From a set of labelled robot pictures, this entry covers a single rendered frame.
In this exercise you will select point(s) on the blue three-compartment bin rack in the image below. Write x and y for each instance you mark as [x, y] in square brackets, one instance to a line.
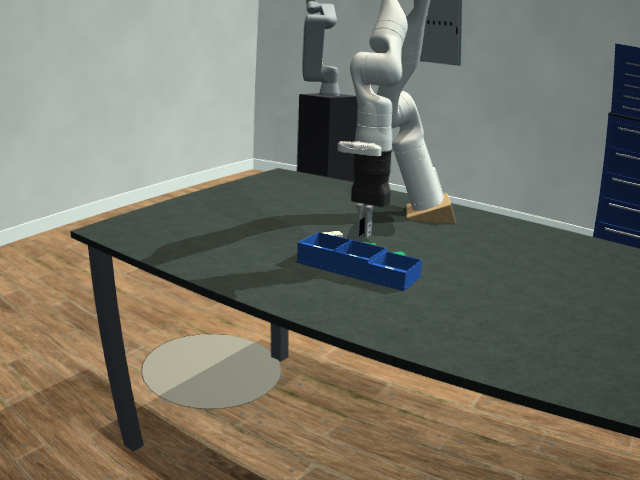
[358, 260]

